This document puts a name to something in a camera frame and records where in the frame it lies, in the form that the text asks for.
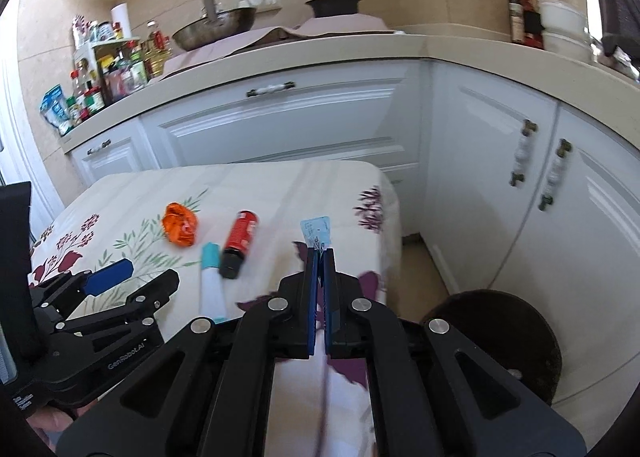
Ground white pot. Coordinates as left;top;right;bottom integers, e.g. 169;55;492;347
542;31;593;63

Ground white bowl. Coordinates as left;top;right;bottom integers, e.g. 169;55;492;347
539;0;587;35

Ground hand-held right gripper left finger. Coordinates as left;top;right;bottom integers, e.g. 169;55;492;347
56;246;322;457

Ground dark sauce bottle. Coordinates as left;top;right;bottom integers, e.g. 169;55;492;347
507;0;525;44

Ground black lidded pot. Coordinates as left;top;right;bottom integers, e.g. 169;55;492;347
305;0;362;19

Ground red packet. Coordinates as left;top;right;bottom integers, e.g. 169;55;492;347
520;0;545;48

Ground small red bottle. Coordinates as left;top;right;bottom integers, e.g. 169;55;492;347
218;210;260;280

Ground white spice rack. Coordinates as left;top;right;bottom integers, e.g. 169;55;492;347
72;37;151;105

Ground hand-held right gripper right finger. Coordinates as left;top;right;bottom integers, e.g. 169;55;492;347
322;248;587;457

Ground blue snack packets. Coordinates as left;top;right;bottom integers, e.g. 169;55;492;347
40;84;73;137

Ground pink stove cover cloth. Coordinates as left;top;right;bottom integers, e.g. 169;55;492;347
160;14;406;80

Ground metal wok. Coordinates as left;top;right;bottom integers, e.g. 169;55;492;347
171;0;257;52

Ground long drawer handle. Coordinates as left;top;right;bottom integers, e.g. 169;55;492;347
246;81;296;98

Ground light blue small packet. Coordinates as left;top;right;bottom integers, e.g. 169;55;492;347
300;216;333;253

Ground dark round trash bin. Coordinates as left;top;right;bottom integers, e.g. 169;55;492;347
419;289;563;408

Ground person's left hand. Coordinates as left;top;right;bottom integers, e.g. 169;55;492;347
25;402;78;450

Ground crumpled orange wrapper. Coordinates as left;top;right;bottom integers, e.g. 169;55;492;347
162;202;199;247

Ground yellow cooking oil bottle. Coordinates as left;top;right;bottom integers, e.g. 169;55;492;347
144;21;173;79

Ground white tube with teal cap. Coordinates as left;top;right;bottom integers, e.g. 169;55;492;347
199;242;228;323

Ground cabinet door handle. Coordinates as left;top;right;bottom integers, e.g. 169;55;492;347
510;120;538;188
539;138;573;210

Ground spice rack with bottles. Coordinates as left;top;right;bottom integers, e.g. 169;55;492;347
70;14;173;120

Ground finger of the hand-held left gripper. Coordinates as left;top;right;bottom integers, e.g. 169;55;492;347
52;268;180;336
31;258;135;320

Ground white kitchen cabinet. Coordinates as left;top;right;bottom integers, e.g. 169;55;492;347
62;32;640;443

